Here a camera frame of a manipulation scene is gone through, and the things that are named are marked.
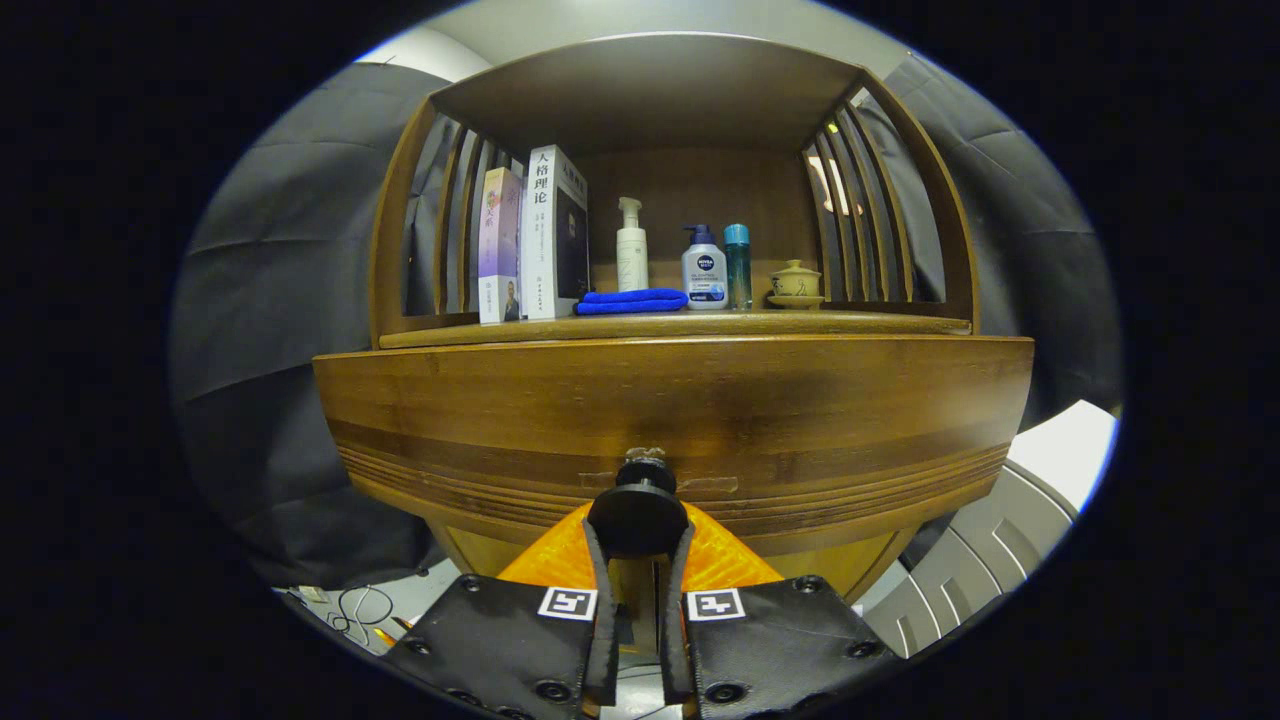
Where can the teal bottle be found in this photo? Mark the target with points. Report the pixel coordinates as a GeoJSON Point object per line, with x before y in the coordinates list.
{"type": "Point", "coordinates": [738, 265]}

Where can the wooden drawer with black knob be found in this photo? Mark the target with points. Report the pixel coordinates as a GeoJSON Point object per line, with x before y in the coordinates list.
{"type": "Point", "coordinates": [650, 400]}

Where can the white bottle with blue cap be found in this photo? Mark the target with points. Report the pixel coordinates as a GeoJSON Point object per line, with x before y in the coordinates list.
{"type": "Point", "coordinates": [704, 270]}

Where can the purple book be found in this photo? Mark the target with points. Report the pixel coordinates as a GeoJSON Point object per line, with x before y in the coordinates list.
{"type": "Point", "coordinates": [498, 240]}

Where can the white pump bottle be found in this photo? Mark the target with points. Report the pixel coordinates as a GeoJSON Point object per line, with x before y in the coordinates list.
{"type": "Point", "coordinates": [632, 260]}

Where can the wooden countertop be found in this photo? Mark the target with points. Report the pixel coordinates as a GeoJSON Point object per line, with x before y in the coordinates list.
{"type": "Point", "coordinates": [700, 325]}

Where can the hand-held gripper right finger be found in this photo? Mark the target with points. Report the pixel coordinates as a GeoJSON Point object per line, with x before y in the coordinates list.
{"type": "Point", "coordinates": [780, 640]}

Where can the wooden cabinet door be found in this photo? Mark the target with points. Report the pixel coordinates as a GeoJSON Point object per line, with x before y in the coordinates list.
{"type": "Point", "coordinates": [850, 565]}
{"type": "Point", "coordinates": [480, 550]}

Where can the brown wooden cabinet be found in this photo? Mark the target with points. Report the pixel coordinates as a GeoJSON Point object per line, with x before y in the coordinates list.
{"type": "Point", "coordinates": [650, 90]}

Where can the black backdrop cloth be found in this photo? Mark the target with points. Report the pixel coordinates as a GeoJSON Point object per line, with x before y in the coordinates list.
{"type": "Point", "coordinates": [270, 300]}

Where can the white grey storage unit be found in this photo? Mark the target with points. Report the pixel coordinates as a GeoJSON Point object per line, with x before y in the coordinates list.
{"type": "Point", "coordinates": [1060, 450]}

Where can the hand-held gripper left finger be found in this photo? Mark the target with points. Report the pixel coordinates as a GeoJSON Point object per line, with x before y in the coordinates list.
{"type": "Point", "coordinates": [500, 640]}

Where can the thick white book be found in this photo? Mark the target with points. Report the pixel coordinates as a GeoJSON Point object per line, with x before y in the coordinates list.
{"type": "Point", "coordinates": [540, 240]}

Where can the blue folded cloth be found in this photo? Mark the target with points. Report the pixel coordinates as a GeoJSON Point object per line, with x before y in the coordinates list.
{"type": "Point", "coordinates": [630, 301]}

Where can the yellow lidded tea cup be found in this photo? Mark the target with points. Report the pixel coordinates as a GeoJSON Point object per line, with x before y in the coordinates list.
{"type": "Point", "coordinates": [796, 283]}

